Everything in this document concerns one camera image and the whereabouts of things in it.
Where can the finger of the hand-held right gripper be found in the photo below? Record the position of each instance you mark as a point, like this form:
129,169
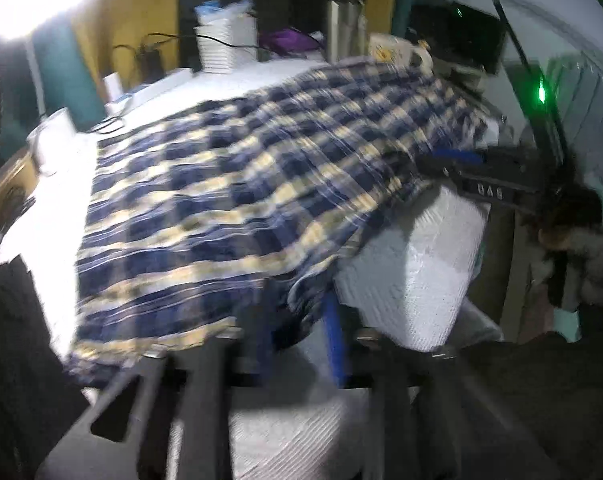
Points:
459,157
444,174

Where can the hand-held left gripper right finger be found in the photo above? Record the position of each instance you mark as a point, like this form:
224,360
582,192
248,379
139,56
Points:
334,345

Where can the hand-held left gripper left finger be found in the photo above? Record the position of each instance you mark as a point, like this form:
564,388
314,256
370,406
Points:
264,350

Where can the blue yellow plaid pants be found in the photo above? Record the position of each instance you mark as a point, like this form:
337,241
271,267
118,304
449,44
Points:
231,185

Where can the black computer monitor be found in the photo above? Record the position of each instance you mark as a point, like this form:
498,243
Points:
456,35

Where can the cream cartoon mug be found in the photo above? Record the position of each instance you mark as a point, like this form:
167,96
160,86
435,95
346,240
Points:
391,47

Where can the stainless steel tumbler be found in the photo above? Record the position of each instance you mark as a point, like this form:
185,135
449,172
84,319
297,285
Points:
344,30

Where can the purple cloth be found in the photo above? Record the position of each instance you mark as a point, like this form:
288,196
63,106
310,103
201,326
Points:
284,40

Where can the black cloth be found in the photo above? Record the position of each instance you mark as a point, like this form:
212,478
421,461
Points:
16,360

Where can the white perforated plastic basket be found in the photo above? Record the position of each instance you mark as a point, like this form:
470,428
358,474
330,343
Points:
226,45

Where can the blue tissue packet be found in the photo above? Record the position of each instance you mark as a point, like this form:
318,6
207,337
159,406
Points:
216,12

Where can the white power strip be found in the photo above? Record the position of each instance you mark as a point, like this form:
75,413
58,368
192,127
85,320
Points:
166,82

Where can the brown lidded food container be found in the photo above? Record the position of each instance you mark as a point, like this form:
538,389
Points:
8,185

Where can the white plug charger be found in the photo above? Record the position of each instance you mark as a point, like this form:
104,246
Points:
113,86

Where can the black power adapter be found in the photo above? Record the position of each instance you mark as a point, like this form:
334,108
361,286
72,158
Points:
150,62

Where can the white desk lamp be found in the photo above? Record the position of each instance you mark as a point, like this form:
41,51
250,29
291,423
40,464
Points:
31,0

